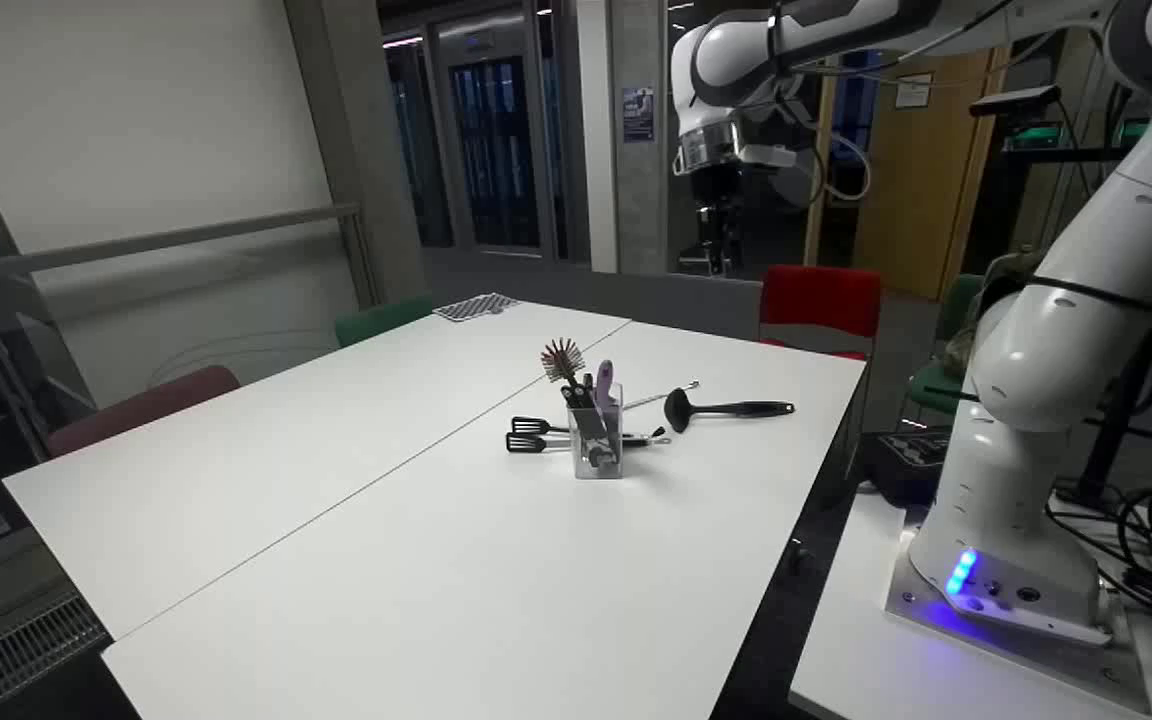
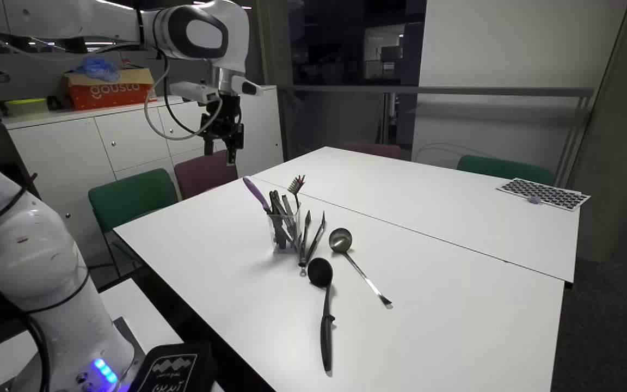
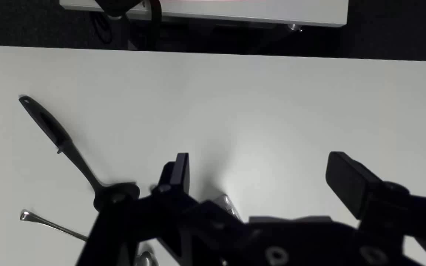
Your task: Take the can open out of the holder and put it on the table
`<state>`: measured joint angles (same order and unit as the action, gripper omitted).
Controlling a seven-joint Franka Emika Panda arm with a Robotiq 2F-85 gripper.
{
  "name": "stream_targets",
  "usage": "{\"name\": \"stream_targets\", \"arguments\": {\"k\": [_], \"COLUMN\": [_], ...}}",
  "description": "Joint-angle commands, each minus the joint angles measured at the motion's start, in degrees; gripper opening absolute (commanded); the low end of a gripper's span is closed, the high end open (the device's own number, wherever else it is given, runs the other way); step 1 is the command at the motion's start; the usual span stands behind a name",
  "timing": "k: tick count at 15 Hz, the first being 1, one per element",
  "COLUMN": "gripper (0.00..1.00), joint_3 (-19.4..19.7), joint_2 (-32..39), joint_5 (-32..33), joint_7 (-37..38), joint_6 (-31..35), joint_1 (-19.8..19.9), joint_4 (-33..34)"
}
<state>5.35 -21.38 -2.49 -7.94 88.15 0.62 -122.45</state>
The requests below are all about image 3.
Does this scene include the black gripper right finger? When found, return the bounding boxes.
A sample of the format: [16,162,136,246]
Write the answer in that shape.
[325,151,410,219]

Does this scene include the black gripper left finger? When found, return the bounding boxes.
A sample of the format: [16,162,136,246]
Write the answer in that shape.
[157,153,189,194]

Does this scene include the black plastic ladle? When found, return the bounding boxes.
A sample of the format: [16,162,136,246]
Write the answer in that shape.
[19,95,140,212]

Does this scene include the metal tongs black tips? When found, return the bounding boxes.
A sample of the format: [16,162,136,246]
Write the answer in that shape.
[19,209,87,241]

